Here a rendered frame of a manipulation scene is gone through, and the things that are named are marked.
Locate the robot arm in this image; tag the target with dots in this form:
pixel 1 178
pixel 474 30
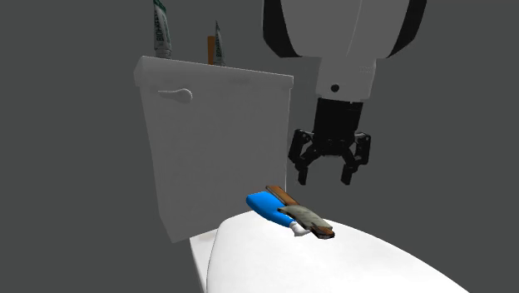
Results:
pixel 344 28

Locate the large white and green tube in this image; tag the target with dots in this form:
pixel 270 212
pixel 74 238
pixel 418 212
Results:
pixel 162 32

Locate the white toilet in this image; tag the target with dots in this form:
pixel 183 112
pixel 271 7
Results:
pixel 215 142

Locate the orange upright stick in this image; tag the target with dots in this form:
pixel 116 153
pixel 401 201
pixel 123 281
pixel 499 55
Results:
pixel 210 50

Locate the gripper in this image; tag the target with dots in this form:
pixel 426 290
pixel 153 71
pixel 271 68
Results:
pixel 337 121

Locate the blue tube with white cap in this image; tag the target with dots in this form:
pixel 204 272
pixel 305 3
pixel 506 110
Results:
pixel 265 206

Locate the small white and green tube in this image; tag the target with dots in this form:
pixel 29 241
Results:
pixel 219 46

